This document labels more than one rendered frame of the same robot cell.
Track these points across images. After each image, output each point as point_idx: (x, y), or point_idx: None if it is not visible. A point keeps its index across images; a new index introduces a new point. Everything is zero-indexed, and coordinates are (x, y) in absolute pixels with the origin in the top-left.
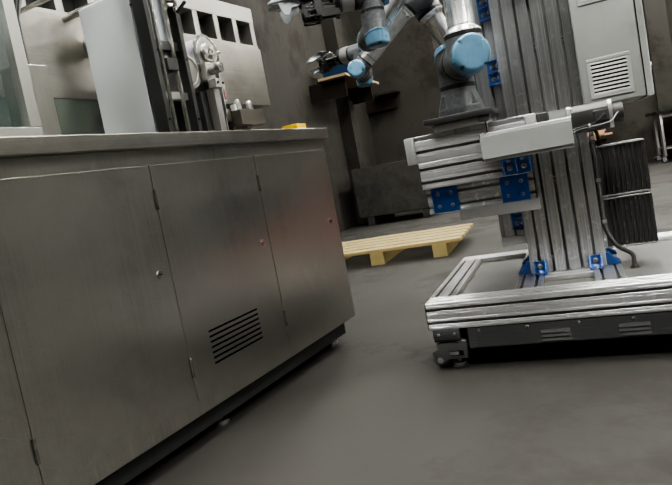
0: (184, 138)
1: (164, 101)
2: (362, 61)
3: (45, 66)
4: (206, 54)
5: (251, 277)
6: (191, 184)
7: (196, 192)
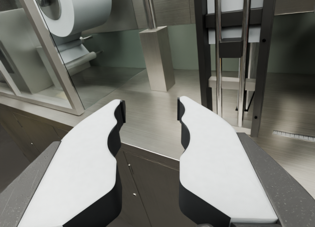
0: (146, 154)
1: (201, 93)
2: None
3: (155, 32)
4: None
5: None
6: (162, 177)
7: (167, 183)
